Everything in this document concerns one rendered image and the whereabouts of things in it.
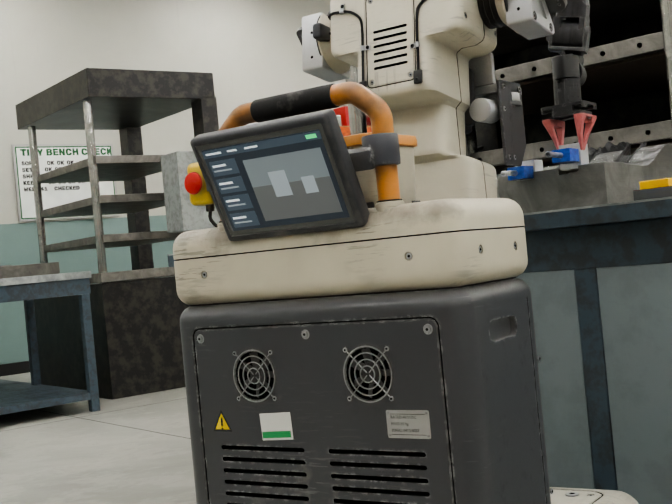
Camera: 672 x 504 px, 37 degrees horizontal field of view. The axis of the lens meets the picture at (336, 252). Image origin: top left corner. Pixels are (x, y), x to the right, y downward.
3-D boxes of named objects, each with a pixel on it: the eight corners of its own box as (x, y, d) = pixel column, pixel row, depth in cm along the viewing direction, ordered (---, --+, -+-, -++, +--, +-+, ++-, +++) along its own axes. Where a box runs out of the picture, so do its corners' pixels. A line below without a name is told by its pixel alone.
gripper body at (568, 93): (555, 119, 219) (552, 85, 219) (597, 111, 212) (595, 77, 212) (540, 116, 214) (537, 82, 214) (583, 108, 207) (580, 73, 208)
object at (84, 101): (129, 402, 595) (97, 59, 596) (37, 389, 718) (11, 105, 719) (261, 378, 651) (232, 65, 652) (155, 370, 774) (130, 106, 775)
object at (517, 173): (512, 184, 211) (510, 159, 211) (492, 187, 214) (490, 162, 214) (544, 183, 220) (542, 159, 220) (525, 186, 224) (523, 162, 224)
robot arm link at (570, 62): (548, 52, 212) (575, 48, 210) (555, 58, 218) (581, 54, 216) (550, 84, 212) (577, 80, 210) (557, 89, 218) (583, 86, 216)
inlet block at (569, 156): (559, 165, 203) (557, 139, 203) (537, 168, 207) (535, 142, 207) (589, 168, 213) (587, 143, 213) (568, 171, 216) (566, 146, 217)
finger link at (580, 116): (569, 154, 217) (566, 111, 217) (599, 149, 212) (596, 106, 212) (554, 152, 212) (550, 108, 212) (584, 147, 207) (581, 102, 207)
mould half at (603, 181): (607, 204, 206) (601, 139, 206) (501, 216, 223) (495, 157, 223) (703, 199, 243) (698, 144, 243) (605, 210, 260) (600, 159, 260)
